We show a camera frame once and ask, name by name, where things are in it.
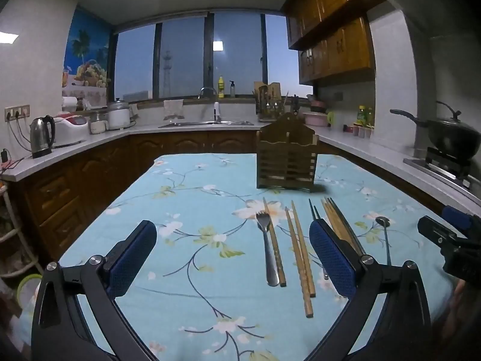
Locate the black power adapter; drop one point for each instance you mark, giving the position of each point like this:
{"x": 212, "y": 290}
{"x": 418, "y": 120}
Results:
{"x": 4, "y": 155}

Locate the white electric cooking pot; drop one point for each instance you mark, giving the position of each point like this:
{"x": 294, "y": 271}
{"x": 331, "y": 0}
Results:
{"x": 118, "y": 116}

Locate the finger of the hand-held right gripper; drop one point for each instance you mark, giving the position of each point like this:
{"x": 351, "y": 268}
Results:
{"x": 432, "y": 229}
{"x": 456, "y": 216}

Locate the green rimmed bowl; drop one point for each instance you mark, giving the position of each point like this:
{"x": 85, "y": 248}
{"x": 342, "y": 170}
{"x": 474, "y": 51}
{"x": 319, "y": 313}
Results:
{"x": 28, "y": 285}

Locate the kitchen window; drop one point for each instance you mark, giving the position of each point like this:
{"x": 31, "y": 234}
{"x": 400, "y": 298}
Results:
{"x": 184, "y": 60}

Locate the wooden slatted utensil holder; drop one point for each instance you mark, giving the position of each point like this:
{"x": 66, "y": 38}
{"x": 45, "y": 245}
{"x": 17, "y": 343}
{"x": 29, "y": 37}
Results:
{"x": 285, "y": 158}

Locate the tropical fruit wall poster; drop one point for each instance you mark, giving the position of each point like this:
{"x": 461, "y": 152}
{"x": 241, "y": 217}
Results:
{"x": 88, "y": 56}

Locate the gas stove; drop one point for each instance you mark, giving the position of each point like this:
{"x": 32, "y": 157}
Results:
{"x": 443, "y": 165}

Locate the white kitchen countertop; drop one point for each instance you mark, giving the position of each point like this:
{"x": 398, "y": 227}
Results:
{"x": 22, "y": 168}

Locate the grey range hood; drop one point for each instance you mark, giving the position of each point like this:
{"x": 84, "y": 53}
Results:
{"x": 451, "y": 64}

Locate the black wok with lid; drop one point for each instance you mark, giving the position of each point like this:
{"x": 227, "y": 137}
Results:
{"x": 451, "y": 135}

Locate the steel kitchen sink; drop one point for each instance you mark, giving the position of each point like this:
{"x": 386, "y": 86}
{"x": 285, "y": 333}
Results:
{"x": 206, "y": 123}

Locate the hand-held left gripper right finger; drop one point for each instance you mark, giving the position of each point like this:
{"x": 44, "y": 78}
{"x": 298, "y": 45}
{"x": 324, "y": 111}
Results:
{"x": 332, "y": 259}

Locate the pink pot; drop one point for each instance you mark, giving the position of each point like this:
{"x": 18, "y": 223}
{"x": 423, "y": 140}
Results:
{"x": 317, "y": 105}

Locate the yellow detergent bottle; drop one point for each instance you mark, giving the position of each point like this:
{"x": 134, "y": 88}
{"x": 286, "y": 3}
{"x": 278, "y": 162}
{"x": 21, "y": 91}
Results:
{"x": 221, "y": 88}

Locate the long wooden chopstick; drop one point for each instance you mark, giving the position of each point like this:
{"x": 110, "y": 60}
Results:
{"x": 303, "y": 248}
{"x": 299, "y": 270}

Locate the white water filter tap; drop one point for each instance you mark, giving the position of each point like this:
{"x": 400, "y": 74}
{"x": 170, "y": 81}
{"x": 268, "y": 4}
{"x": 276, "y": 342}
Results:
{"x": 217, "y": 112}

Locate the person's right forearm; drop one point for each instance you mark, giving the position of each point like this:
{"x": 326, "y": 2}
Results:
{"x": 466, "y": 308}

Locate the clear soap dispenser bottle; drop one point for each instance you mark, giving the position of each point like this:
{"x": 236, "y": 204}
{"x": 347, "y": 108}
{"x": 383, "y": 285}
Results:
{"x": 232, "y": 90}

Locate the steel electric kettle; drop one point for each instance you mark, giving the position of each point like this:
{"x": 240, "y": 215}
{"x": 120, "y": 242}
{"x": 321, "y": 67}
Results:
{"x": 41, "y": 139}

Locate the dish rack with utensils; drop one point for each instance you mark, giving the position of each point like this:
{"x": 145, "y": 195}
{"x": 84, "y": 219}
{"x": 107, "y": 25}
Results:
{"x": 274, "y": 107}

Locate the white and red rice cooker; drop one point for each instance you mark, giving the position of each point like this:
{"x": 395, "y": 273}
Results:
{"x": 71, "y": 131}

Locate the white storage rack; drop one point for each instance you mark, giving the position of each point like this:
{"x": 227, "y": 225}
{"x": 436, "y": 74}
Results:
{"x": 15, "y": 233}

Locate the carved wooden chopstick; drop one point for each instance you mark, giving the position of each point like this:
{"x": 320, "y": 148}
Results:
{"x": 277, "y": 259}

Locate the metal spoon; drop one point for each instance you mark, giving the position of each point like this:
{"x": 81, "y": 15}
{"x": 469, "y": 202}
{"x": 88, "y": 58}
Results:
{"x": 382, "y": 220}

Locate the metal fork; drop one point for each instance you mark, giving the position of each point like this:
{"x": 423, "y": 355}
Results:
{"x": 268, "y": 255}

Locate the green plastic tool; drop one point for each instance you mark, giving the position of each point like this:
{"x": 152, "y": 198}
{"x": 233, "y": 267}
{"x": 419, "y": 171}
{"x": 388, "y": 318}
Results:
{"x": 330, "y": 118}

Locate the chrome sink faucet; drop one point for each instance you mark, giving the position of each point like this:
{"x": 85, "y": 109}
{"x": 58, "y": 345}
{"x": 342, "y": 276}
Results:
{"x": 206, "y": 90}

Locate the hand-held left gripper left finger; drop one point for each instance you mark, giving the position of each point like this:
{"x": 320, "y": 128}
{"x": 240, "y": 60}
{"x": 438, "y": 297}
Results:
{"x": 131, "y": 259}

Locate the light bamboo chopstick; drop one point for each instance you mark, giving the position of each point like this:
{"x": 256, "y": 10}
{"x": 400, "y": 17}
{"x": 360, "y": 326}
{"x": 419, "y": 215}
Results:
{"x": 338, "y": 225}
{"x": 335, "y": 225}

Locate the blue floral tablecloth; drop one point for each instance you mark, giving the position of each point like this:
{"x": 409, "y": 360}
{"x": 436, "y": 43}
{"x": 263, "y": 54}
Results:
{"x": 188, "y": 233}

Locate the green drink bottle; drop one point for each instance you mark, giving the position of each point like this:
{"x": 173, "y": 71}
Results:
{"x": 370, "y": 117}
{"x": 361, "y": 116}

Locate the pink seasoning jar set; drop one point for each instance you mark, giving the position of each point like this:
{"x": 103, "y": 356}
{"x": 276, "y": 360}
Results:
{"x": 359, "y": 131}

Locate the wooden cabinets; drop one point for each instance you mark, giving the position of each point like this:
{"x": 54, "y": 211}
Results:
{"x": 75, "y": 195}
{"x": 338, "y": 45}

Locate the hanging dish towel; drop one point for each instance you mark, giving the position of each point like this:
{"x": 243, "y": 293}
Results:
{"x": 173, "y": 109}

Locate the wooden upper cabinets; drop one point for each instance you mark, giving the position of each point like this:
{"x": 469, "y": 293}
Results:
{"x": 338, "y": 45}

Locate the white paper roll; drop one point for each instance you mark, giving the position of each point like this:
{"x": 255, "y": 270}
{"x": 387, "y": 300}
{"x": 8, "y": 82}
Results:
{"x": 69, "y": 104}

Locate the wall power outlet strip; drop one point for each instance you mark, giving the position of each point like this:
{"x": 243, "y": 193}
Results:
{"x": 17, "y": 112}

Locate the pink plastic basin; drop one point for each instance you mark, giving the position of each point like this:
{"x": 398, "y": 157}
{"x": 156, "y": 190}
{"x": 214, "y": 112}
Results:
{"x": 315, "y": 119}

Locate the wooden lower cabinets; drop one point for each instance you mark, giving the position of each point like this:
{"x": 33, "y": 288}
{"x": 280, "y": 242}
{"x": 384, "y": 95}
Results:
{"x": 75, "y": 195}

